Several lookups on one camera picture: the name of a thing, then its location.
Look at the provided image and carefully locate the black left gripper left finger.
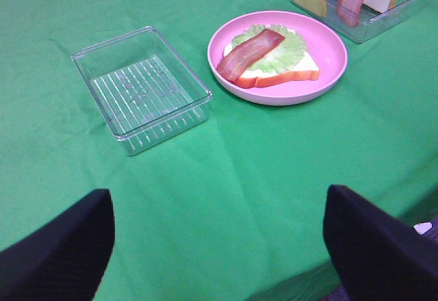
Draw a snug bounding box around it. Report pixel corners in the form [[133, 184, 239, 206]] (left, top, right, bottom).
[[1, 189, 114, 300]]

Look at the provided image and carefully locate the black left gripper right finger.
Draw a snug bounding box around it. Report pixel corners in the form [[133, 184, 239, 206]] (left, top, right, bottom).
[[323, 185, 437, 300]]

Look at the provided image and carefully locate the green lettuce leaf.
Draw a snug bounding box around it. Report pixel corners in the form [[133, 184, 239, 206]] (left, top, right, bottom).
[[224, 25, 307, 77]]

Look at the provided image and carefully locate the green tablecloth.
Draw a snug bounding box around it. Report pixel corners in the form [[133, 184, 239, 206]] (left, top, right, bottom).
[[1, 0, 437, 300]]

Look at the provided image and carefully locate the left clear plastic container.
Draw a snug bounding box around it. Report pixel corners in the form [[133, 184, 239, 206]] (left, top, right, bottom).
[[73, 26, 213, 156]]

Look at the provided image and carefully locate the clear plastic container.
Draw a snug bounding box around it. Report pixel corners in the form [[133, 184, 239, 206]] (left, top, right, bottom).
[[290, 0, 417, 44], [73, 26, 213, 156]]

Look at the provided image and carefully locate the pink round plate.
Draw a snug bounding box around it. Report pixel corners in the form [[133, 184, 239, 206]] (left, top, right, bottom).
[[207, 10, 348, 106]]

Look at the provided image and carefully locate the right clear plastic container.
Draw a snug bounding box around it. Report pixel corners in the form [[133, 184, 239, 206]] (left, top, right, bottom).
[[290, 0, 417, 44]]

